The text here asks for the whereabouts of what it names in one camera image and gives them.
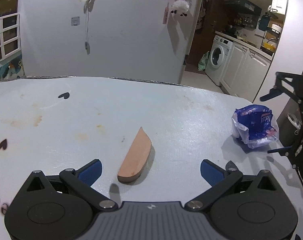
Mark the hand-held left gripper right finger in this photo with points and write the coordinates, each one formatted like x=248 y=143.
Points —
x=211 y=172

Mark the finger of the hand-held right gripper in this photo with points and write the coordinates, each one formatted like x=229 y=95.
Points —
x=279 y=150
x=291 y=85

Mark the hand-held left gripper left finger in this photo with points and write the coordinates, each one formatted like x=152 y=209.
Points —
x=90 y=172

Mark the blue plastic bag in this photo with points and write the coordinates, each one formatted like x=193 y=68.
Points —
x=254 y=126

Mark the curved wooden piece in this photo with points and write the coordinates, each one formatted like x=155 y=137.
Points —
x=135 y=157

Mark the yellow kitchen item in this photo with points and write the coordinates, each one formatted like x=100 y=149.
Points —
x=269 y=45

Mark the white lower kitchen cabinets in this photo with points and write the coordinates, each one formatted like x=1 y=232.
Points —
x=241 y=67

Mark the green hanging bag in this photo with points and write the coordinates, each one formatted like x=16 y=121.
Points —
x=264 y=22

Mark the white washing machine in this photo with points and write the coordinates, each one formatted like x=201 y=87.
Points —
x=217 y=57

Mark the black cooking pot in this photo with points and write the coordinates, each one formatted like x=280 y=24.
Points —
x=230 y=29

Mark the green plastic bag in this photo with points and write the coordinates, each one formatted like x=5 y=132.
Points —
x=203 y=62

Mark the black range hood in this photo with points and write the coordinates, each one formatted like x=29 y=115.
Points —
x=244 y=5

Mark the brown wooden door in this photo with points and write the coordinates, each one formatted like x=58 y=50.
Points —
x=209 y=25

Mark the hanging apron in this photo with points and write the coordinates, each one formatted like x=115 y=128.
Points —
x=202 y=11

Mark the teal printed cloth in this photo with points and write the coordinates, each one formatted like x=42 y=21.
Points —
x=6 y=69

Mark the white sheep plush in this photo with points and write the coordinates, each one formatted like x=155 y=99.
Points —
x=180 y=7

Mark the pink hanging tag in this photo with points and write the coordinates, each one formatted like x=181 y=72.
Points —
x=165 y=15

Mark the white dark drawer cabinet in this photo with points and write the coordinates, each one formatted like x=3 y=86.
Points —
x=6 y=37

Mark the wall socket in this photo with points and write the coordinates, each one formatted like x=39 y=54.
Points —
x=75 y=21

